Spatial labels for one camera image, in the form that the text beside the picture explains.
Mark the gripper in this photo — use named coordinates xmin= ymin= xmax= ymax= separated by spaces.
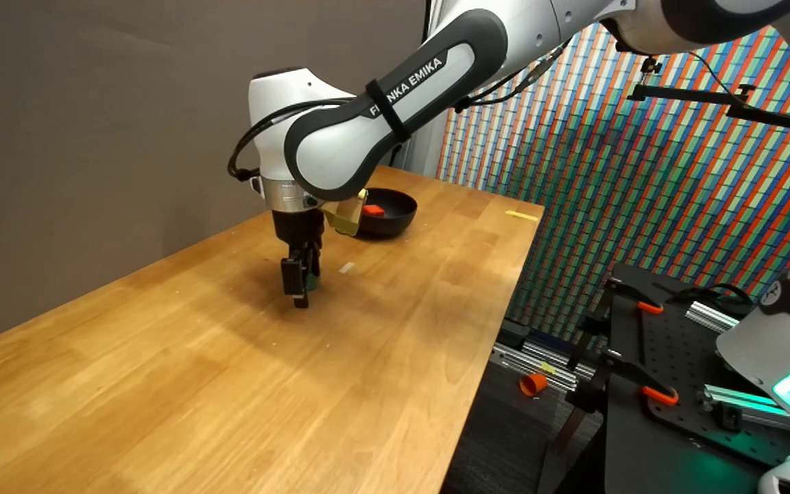
xmin=271 ymin=209 xmax=328 ymax=309

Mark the black bowl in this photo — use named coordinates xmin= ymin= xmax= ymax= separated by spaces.
xmin=352 ymin=187 xmax=418 ymax=240

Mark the orange cap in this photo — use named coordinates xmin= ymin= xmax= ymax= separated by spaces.
xmin=519 ymin=372 xmax=549 ymax=399

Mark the multicoloured patterned backdrop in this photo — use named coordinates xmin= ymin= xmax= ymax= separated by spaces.
xmin=435 ymin=23 xmax=790 ymax=345

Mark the black clamp with orange tip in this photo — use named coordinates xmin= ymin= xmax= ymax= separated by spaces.
xmin=603 ymin=274 xmax=665 ymax=317
xmin=565 ymin=346 xmax=680 ymax=415

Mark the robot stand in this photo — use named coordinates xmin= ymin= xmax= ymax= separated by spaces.
xmin=553 ymin=263 xmax=790 ymax=494

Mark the aluminium rail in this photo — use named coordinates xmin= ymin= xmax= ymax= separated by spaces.
xmin=701 ymin=383 xmax=790 ymax=436
xmin=684 ymin=301 xmax=740 ymax=335
xmin=490 ymin=341 xmax=597 ymax=394

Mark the black cable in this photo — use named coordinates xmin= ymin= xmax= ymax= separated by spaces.
xmin=666 ymin=283 xmax=756 ymax=311

